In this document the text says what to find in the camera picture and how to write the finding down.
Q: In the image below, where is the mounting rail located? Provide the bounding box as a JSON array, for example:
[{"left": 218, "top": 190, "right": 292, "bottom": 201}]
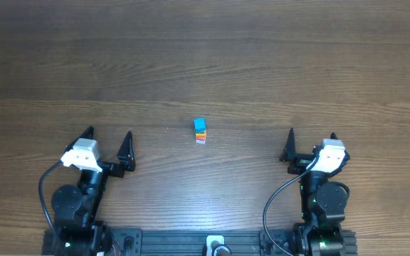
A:
[{"left": 43, "top": 227, "right": 358, "bottom": 256}]

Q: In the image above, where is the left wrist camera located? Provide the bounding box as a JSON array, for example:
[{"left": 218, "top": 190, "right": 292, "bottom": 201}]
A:
[{"left": 61, "top": 137, "right": 101, "bottom": 174}]

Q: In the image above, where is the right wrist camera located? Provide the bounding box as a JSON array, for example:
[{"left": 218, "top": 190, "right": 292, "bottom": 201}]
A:
[{"left": 311, "top": 138, "right": 347, "bottom": 174}]

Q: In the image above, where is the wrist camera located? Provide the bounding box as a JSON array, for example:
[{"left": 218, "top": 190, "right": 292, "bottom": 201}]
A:
[
  {"left": 311, "top": 138, "right": 347, "bottom": 174},
  {"left": 61, "top": 137, "right": 101, "bottom": 174}
]

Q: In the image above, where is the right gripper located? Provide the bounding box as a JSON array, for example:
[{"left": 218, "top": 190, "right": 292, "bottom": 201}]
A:
[{"left": 279, "top": 127, "right": 351, "bottom": 175}]

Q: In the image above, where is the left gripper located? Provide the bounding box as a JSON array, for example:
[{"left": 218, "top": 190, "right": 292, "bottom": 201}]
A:
[{"left": 65, "top": 125, "right": 137, "bottom": 178}]

